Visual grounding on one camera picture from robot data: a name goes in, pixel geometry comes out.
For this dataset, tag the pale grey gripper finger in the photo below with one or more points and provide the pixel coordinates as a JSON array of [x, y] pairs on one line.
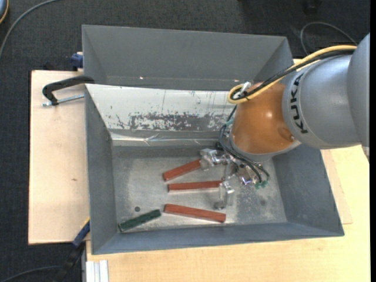
[[207, 158], [225, 195]]

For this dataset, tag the red-brown flat block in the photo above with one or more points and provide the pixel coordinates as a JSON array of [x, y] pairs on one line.
[[194, 185], [195, 213], [181, 170]]

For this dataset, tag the dark green flat block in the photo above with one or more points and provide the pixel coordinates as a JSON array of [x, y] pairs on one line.
[[139, 220]]

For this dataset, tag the grey metal bin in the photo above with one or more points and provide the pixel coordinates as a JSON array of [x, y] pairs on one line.
[[182, 60]]

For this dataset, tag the pale wood board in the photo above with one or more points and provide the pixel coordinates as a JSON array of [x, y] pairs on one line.
[[58, 163]]

